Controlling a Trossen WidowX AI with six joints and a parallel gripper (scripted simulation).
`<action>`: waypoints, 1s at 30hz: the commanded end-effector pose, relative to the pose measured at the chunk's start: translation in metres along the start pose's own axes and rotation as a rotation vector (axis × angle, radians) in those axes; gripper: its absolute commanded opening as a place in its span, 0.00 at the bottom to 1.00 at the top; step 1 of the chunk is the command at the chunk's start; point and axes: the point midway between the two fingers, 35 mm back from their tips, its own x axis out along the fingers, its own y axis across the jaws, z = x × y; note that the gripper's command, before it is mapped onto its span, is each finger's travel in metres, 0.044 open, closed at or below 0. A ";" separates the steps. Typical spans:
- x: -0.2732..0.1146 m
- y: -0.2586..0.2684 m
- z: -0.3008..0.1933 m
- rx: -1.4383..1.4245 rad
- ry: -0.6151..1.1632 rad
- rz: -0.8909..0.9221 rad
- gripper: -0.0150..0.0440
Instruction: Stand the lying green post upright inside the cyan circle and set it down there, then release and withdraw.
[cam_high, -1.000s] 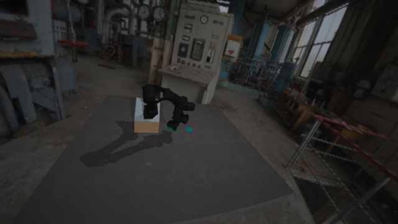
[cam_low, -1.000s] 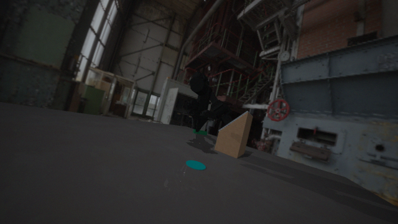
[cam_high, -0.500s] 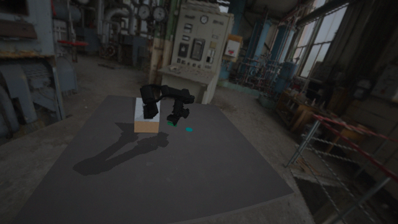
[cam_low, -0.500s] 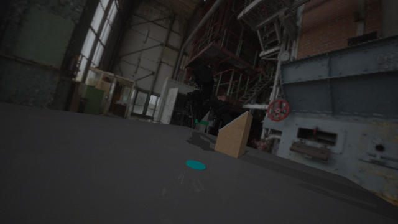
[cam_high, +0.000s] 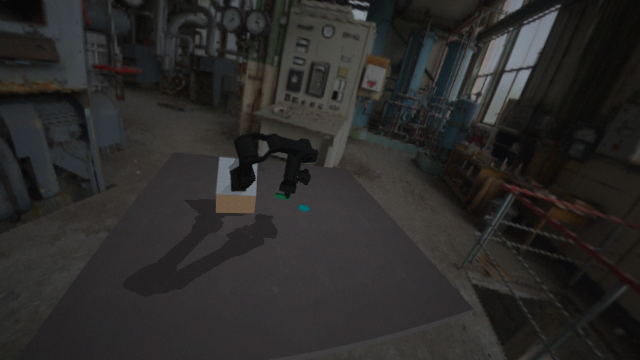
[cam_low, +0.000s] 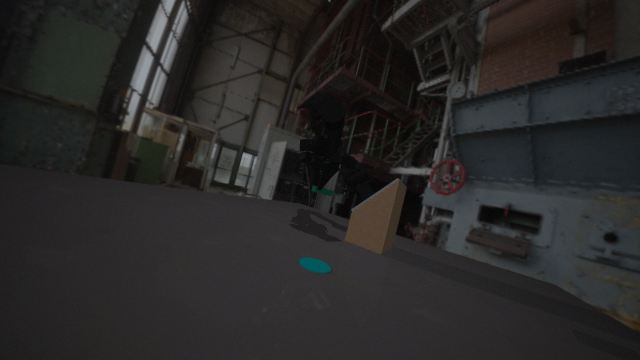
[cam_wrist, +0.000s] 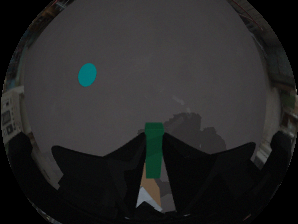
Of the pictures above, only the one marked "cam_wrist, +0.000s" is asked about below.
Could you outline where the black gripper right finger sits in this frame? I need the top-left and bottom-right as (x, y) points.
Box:
(162, 133), (255, 217)

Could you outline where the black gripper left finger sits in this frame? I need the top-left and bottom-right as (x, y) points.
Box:
(51, 133), (146, 218)

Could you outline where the cyan circle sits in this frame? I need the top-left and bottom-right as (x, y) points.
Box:
(78, 63), (97, 87)

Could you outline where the dark green rectangular post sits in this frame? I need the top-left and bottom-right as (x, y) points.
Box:
(145, 123), (164, 179)

